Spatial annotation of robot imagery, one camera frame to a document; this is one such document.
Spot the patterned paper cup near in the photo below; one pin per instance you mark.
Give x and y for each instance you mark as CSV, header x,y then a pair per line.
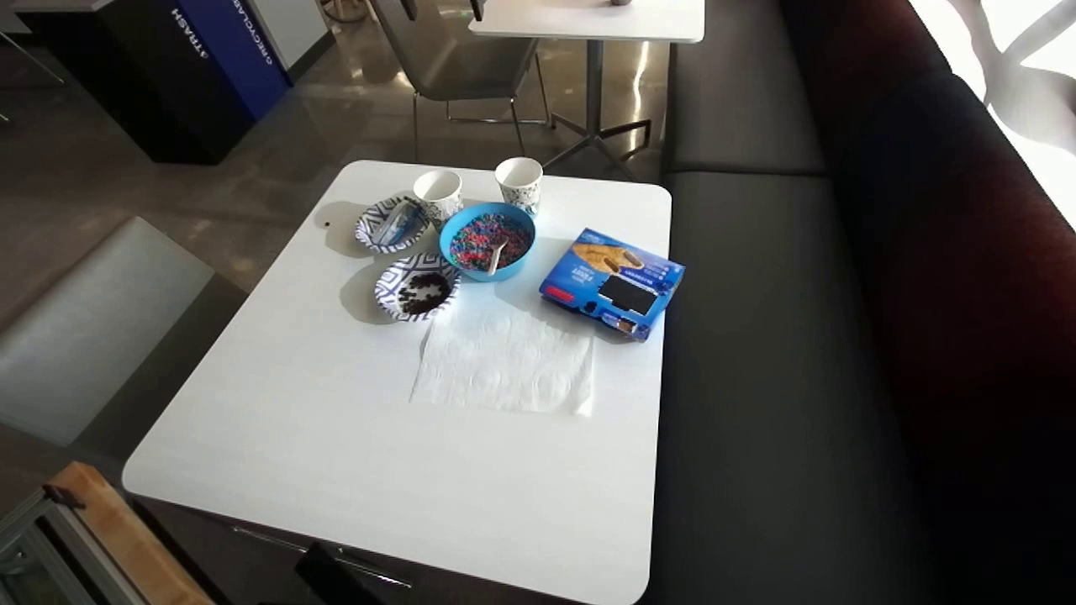
x,y
439,188

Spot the patterned paper cup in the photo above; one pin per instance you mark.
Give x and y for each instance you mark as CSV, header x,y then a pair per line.
x,y
519,182
439,188

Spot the wooden spoon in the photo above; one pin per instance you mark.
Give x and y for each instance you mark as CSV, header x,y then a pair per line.
x,y
495,257

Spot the white paper napkin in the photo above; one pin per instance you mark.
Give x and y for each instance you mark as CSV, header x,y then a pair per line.
x,y
509,361

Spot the black bench seat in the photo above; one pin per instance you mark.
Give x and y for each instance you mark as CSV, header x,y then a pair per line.
x,y
871,361

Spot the blue cookie box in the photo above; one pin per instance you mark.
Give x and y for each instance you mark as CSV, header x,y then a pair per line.
x,y
615,283

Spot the blue and black bin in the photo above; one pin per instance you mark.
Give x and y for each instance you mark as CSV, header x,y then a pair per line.
x,y
202,70

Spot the wooden crate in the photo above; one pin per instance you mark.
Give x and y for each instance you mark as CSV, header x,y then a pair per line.
x,y
79,542

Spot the neighbouring white table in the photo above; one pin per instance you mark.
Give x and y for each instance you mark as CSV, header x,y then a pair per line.
x,y
595,21

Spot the silver wrapped candy bar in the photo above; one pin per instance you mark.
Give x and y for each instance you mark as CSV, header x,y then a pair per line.
x,y
395,224

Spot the blue bowl with colourful candy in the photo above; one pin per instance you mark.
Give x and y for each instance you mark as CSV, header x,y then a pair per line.
x,y
471,233

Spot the patterned bowl with wrapped candy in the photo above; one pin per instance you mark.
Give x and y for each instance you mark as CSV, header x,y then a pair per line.
x,y
371,219

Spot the patterned paper cup far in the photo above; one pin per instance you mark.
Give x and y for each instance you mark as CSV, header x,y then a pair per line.
x,y
519,182

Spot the patterned bowl with chocolate pieces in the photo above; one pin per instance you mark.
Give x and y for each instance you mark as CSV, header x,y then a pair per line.
x,y
414,288

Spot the grey chair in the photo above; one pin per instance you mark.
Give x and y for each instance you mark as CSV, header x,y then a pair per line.
x,y
456,64

